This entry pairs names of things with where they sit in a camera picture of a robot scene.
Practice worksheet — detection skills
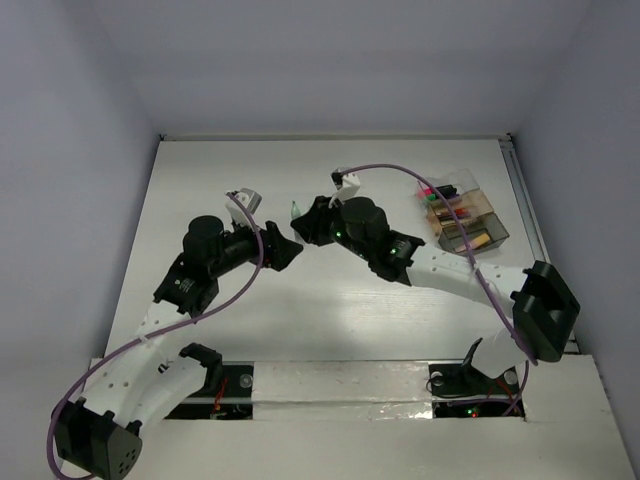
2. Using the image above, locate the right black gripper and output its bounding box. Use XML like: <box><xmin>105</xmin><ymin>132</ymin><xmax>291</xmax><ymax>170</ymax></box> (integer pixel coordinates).
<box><xmin>292</xmin><ymin>193</ymin><xmax>373</xmax><ymax>262</ymax></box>

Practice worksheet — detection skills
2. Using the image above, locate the red gel pen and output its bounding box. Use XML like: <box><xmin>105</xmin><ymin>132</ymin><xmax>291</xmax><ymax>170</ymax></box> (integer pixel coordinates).
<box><xmin>438</xmin><ymin>209</ymin><xmax>471</xmax><ymax>221</ymax></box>

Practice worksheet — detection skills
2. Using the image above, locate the pink orange highlighter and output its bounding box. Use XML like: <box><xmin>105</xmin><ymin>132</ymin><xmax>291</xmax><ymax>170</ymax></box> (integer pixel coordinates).
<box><xmin>469</xmin><ymin>234</ymin><xmax>491</xmax><ymax>249</ymax></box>

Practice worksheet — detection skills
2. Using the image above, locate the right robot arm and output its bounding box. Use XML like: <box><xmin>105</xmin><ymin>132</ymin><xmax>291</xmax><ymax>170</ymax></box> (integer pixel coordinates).
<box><xmin>291</xmin><ymin>196</ymin><xmax>580</xmax><ymax>392</ymax></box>

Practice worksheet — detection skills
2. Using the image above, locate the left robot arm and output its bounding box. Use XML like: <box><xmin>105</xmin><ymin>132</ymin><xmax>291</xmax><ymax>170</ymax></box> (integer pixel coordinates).
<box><xmin>46</xmin><ymin>216</ymin><xmax>303</xmax><ymax>479</ymax></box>

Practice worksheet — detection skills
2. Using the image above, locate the pink highlighter in container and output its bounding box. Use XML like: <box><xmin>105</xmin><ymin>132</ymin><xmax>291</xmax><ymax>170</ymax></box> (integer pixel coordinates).
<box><xmin>417</xmin><ymin>188</ymin><xmax>434</xmax><ymax>198</ymax></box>

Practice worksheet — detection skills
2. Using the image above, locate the clear organizer container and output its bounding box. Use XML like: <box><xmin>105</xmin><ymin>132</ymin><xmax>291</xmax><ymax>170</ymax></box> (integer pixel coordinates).
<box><xmin>416</xmin><ymin>169</ymin><xmax>510</xmax><ymax>255</ymax></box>

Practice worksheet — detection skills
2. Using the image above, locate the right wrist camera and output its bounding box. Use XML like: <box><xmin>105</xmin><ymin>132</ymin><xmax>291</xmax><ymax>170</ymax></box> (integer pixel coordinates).
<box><xmin>329</xmin><ymin>169</ymin><xmax>361</xmax><ymax>208</ymax></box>

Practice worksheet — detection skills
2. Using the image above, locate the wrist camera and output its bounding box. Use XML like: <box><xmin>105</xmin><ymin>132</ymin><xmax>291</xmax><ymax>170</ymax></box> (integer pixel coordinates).
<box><xmin>225</xmin><ymin>188</ymin><xmax>262</xmax><ymax>224</ymax></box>
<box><xmin>329</xmin><ymin>169</ymin><xmax>361</xmax><ymax>208</ymax></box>

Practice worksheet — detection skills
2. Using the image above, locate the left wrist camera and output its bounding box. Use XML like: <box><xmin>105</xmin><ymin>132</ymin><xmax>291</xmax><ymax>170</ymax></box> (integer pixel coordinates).
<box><xmin>225</xmin><ymin>188</ymin><xmax>262</xmax><ymax>224</ymax></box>

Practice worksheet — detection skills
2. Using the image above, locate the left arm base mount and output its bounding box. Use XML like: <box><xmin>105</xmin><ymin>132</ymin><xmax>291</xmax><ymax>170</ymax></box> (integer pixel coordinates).
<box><xmin>166</xmin><ymin>363</ymin><xmax>254</xmax><ymax>420</ymax></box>

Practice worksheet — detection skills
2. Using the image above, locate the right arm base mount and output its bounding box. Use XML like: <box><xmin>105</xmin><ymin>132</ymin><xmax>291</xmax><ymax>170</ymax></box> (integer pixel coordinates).
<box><xmin>425</xmin><ymin>340</ymin><xmax>526</xmax><ymax>419</ymax></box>

